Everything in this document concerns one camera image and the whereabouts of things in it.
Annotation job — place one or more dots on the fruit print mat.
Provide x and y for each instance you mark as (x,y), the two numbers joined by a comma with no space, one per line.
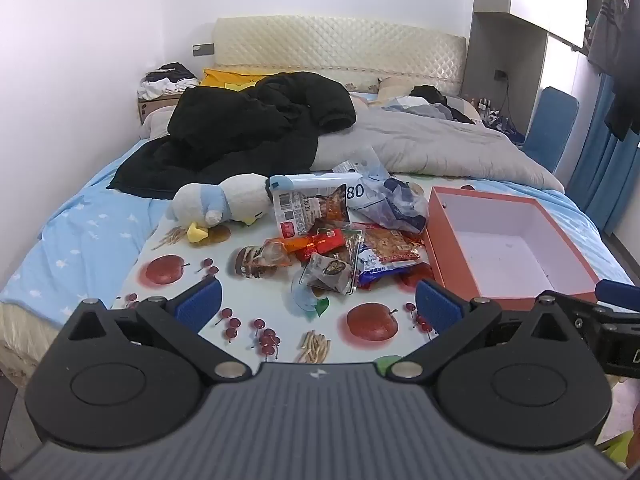
(280,310)

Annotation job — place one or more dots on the lime green object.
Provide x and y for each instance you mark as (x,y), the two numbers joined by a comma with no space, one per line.
(617,450)

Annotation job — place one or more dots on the blue chair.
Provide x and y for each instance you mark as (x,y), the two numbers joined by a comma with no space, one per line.
(550,125)

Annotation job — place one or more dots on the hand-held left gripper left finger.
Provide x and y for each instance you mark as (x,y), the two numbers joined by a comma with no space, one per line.
(197,305)

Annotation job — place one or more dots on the white barcode snack packet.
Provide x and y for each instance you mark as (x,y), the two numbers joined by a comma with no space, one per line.
(300,207)

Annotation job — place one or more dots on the grey quilt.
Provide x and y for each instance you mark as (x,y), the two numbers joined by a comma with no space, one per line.
(425,145)

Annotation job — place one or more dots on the black wall socket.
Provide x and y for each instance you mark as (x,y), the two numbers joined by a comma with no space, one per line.
(501,75)

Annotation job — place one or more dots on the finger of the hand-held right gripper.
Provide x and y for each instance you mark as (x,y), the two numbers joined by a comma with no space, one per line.
(582,310)
(617,291)

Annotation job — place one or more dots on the black hanging garment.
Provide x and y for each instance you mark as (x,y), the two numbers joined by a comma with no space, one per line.
(627,85)

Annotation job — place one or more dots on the cluster of small bottles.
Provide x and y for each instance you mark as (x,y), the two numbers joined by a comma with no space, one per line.
(485,104)

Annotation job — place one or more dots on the grey wall socket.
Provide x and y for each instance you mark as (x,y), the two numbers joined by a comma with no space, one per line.
(202,50)

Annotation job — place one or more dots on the grey bedside niche cabinet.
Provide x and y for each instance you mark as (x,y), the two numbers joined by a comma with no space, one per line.
(492,45)

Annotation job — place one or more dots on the yellow cloth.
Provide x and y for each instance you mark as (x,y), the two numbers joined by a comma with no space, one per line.
(225,77)

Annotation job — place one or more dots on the white blue plush penguin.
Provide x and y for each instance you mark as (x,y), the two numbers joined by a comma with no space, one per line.
(240,197)

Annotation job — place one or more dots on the blue white tissue pack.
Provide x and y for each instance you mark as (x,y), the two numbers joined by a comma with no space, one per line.
(390,200)

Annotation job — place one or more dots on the wooden nightstand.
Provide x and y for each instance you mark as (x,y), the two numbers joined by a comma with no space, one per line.
(155,105)

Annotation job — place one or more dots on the pink pillow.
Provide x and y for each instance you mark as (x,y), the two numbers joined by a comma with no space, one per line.
(157,122)

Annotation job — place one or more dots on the clear orange-brown snack packet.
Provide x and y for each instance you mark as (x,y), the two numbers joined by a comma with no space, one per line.
(270,255)

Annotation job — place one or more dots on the pile of folded clothes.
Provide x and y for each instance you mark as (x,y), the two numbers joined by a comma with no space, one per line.
(165,82)

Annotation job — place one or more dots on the clear packet with brown bun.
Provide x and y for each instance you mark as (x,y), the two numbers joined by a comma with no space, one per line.
(330,270)

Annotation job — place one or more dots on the orange cardboard box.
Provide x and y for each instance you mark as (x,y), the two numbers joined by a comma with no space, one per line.
(500,240)

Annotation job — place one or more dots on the orange snack packet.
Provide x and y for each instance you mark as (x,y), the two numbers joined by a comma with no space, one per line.
(300,246)

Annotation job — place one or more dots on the dark clothes heap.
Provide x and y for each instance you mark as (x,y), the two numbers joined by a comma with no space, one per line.
(430,102)

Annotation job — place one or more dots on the blue curtain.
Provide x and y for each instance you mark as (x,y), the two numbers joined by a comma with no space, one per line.
(600,175)

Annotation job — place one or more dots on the cream quilted headboard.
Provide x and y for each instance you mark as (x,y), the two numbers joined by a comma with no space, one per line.
(340,45)

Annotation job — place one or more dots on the peach floral pillow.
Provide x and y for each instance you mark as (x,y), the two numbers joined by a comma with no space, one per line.
(365,92)

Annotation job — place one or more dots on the black puffer jacket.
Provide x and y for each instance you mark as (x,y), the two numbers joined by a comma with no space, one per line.
(240,125)

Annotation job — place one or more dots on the grey striped hanging jacket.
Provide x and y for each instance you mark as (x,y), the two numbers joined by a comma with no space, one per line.
(607,30)

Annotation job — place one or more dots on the red foil snack packet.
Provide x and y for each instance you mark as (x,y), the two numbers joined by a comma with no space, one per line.
(327,240)

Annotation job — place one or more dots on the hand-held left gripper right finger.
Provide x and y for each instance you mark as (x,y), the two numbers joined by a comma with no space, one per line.
(437,305)

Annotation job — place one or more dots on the large tan snack packet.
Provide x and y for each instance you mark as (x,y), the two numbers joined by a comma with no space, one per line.
(395,250)

